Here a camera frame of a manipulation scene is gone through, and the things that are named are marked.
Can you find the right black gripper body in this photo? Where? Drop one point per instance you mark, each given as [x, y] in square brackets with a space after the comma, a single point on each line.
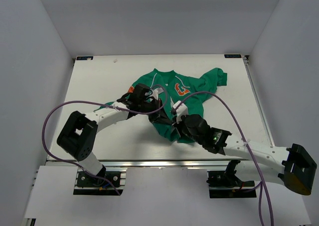
[183, 131]

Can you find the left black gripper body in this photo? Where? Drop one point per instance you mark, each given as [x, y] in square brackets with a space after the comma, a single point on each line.
[148, 107]

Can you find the green zip jacket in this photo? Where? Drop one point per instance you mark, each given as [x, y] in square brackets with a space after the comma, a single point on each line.
[194, 91]

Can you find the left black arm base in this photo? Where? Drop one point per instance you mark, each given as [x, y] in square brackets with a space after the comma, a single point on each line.
[86, 185]

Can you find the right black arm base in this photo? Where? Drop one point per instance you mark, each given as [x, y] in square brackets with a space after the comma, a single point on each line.
[224, 184]

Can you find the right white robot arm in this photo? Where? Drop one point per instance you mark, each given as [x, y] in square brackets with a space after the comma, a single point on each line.
[292, 166]

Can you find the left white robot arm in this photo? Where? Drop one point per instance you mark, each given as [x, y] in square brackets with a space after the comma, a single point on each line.
[79, 132]

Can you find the right blue table label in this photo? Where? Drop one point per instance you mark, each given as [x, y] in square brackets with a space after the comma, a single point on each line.
[232, 56]

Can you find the blue table label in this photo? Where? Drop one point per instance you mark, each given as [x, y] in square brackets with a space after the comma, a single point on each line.
[232, 56]
[84, 58]

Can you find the left blue table label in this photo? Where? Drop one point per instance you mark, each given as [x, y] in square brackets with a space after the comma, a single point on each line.
[84, 58]

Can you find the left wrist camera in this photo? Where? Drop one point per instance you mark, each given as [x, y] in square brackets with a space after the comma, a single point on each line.
[137, 96]

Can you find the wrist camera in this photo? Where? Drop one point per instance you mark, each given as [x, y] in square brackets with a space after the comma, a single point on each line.
[179, 110]
[137, 96]

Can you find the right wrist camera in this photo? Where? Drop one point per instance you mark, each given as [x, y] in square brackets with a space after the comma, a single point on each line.
[179, 110]

